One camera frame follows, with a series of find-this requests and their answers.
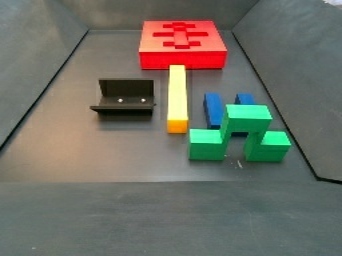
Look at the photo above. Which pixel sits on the blue U-shaped block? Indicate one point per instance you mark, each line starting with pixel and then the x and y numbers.
pixel 213 106

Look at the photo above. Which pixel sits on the yellow long block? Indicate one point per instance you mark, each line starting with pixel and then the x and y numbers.
pixel 177 107

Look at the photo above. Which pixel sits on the black angled fixture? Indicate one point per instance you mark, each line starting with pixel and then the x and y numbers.
pixel 126 95

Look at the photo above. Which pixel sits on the red puzzle board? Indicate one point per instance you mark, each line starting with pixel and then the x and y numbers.
pixel 182 42

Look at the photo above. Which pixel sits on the green stepped block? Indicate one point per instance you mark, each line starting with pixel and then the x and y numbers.
pixel 265 145

